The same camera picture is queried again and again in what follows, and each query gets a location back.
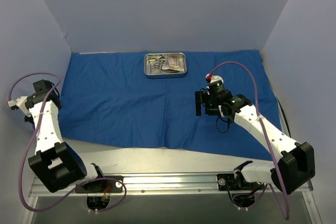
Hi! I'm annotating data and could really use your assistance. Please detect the blue surgical drape cloth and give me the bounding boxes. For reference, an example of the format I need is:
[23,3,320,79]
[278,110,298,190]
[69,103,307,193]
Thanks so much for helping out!
[59,50,280,160]

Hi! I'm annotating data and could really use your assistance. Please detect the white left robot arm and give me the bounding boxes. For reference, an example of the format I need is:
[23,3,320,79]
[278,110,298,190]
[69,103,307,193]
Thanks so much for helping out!
[23,80,106,193]

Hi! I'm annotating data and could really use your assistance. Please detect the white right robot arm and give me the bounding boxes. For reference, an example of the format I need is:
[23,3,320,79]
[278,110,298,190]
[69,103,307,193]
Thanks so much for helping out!
[195,81,316,195]

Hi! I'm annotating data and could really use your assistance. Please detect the steel surgical instruments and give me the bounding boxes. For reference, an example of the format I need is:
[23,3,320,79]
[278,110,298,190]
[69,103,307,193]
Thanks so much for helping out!
[145,54,166,75]

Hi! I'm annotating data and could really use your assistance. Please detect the metal surgical instrument tray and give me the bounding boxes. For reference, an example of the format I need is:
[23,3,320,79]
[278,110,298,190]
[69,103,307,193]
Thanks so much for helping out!
[144,52,187,79]

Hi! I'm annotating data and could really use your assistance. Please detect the sealed suture packets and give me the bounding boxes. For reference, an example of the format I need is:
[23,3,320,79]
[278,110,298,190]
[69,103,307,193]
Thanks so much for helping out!
[162,54,185,72]

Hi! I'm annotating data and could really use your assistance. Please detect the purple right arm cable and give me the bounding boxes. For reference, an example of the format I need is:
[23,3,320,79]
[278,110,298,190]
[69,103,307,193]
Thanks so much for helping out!
[207,61,290,221]

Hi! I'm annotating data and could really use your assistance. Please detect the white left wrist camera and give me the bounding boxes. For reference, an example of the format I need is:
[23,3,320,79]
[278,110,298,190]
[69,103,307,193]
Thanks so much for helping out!
[7,96,27,111]

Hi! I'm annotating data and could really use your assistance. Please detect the thin black cable loop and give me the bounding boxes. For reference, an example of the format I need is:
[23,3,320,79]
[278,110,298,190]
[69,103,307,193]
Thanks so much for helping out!
[216,105,233,133]

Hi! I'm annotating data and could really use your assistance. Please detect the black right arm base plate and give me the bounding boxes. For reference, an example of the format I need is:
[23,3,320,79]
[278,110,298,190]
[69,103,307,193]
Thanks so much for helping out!
[216,173,262,191]

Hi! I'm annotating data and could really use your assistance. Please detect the aluminium front rail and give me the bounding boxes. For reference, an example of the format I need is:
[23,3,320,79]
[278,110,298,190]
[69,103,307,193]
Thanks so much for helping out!
[29,172,313,197]

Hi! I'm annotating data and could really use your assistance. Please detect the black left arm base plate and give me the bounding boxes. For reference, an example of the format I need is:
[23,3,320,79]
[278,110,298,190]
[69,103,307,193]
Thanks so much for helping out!
[75,175,124,194]

